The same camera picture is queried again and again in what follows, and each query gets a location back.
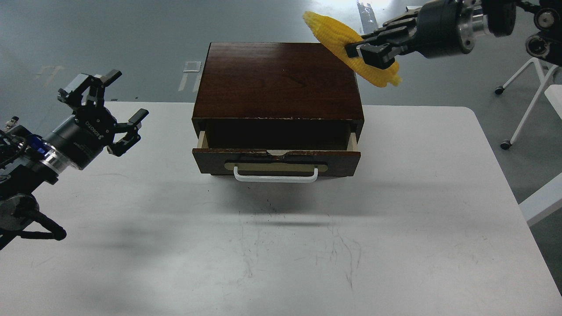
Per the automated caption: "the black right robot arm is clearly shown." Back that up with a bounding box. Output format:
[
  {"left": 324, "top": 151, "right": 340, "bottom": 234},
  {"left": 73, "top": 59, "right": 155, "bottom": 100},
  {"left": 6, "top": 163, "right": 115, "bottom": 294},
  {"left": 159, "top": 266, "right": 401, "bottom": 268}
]
[{"left": 344, "top": 0, "right": 561, "bottom": 69}]

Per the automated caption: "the dark wooden drawer cabinet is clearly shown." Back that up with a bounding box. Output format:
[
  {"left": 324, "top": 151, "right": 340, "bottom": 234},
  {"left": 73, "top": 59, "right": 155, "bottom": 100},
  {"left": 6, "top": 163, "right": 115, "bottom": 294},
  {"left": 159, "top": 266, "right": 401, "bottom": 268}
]
[{"left": 191, "top": 42, "right": 364, "bottom": 151}]

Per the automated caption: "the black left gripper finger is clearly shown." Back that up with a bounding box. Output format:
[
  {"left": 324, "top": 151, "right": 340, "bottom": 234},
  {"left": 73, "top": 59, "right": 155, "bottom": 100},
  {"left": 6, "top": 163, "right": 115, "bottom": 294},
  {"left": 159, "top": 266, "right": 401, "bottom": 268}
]
[
  {"left": 58, "top": 69, "right": 122, "bottom": 119},
  {"left": 107, "top": 108, "right": 149, "bottom": 157}
]

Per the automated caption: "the white drawer handle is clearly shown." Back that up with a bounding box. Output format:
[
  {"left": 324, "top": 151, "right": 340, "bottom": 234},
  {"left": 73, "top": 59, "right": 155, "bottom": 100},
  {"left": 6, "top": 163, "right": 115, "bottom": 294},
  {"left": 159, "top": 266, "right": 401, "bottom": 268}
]
[{"left": 233, "top": 166, "right": 319, "bottom": 183}]

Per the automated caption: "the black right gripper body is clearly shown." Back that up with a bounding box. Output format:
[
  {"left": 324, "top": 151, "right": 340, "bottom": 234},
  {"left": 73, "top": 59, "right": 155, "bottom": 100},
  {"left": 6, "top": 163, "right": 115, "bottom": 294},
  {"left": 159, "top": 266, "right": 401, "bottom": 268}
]
[{"left": 415, "top": 0, "right": 476, "bottom": 58}]

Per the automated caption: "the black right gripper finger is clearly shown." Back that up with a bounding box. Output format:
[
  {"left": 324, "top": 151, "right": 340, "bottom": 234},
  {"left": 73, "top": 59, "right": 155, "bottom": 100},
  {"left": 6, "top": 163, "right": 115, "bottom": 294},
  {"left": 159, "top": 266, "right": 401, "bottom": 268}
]
[
  {"left": 344, "top": 35, "right": 419, "bottom": 69},
  {"left": 361, "top": 11, "right": 419, "bottom": 41}
]

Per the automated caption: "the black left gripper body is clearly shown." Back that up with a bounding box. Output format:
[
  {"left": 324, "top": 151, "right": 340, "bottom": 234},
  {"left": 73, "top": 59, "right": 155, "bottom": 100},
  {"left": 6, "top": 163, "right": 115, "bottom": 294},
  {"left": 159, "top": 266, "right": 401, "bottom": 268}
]
[{"left": 44, "top": 115, "right": 117, "bottom": 170}]

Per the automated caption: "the white chair frame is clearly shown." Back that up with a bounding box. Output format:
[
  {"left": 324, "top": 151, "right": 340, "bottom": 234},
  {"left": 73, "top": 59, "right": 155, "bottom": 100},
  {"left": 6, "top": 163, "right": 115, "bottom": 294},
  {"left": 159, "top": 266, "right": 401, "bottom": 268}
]
[{"left": 494, "top": 57, "right": 561, "bottom": 151}]

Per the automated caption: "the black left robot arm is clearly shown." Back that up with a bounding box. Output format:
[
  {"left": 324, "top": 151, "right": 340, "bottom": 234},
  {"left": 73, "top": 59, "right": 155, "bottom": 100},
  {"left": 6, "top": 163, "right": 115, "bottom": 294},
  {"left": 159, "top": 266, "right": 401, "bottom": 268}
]
[{"left": 0, "top": 69, "right": 149, "bottom": 248}]

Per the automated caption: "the yellow plastic corn cob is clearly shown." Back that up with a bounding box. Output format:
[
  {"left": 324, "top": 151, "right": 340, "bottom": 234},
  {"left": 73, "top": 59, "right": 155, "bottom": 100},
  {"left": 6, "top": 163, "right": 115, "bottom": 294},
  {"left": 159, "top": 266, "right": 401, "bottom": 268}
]
[{"left": 303, "top": 11, "right": 402, "bottom": 88}]

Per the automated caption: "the dark wooden drawer front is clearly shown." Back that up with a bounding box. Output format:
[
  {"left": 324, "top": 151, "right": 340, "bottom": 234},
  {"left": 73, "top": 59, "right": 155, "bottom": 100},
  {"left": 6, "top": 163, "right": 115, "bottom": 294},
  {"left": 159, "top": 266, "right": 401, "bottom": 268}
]
[{"left": 192, "top": 132, "right": 361, "bottom": 177}]

